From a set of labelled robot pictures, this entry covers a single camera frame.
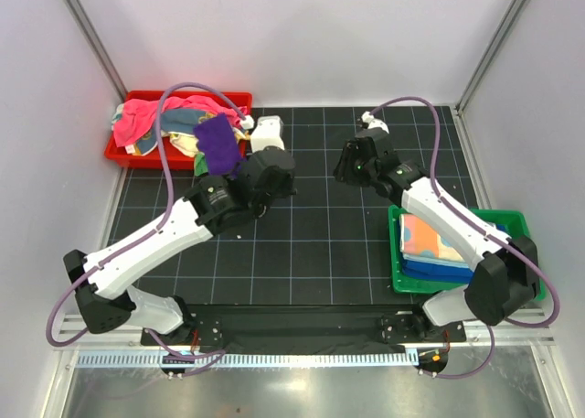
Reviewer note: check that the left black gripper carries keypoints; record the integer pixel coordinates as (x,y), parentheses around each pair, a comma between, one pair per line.
(286,189)

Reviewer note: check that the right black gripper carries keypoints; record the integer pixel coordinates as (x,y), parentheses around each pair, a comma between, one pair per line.
(343,172)

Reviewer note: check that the purple towel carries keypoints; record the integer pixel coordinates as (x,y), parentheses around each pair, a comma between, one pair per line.
(216,140)

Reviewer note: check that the pastel patterned towel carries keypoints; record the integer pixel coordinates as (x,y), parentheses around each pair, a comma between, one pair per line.
(419,242)

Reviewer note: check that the blue towel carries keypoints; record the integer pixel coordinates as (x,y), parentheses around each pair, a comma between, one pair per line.
(430,272)

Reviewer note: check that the pink towel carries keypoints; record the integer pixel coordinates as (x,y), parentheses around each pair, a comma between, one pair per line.
(135,117)

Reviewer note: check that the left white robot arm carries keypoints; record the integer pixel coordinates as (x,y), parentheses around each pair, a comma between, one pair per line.
(106,296)

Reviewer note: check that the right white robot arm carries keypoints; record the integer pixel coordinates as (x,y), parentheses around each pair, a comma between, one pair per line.
(503,278)

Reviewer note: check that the black grid mat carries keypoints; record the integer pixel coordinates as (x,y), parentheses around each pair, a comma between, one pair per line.
(326,245)

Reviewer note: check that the green towel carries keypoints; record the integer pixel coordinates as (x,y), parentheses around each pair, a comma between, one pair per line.
(200,165)

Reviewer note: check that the yellow patterned towel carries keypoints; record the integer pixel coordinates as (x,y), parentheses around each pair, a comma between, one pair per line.
(177,126)

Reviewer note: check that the green plastic bin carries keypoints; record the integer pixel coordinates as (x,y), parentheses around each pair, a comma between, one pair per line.
(511,221)

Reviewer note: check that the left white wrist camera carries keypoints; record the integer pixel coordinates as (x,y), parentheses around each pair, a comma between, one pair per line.
(265,132)

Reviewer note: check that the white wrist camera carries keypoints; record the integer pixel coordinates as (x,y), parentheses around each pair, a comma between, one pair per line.
(265,132)
(369,122)

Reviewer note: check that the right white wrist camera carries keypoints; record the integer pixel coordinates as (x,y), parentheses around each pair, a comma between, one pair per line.
(369,122)

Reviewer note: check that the right aluminium frame post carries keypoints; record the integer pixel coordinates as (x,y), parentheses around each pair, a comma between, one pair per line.
(504,29)

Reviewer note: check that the aluminium frame post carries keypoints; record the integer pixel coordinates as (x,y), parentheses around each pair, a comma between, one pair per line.
(92,37)
(504,29)

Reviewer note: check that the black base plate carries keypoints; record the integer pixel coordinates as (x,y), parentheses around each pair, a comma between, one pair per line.
(310,329)

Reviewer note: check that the perforated cable duct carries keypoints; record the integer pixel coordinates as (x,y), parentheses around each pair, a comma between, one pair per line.
(160,359)

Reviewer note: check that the aluminium front rail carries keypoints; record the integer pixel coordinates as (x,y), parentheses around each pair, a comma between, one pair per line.
(476,334)

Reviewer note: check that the left aluminium frame post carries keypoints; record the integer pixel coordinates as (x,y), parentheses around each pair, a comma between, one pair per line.
(92,37)

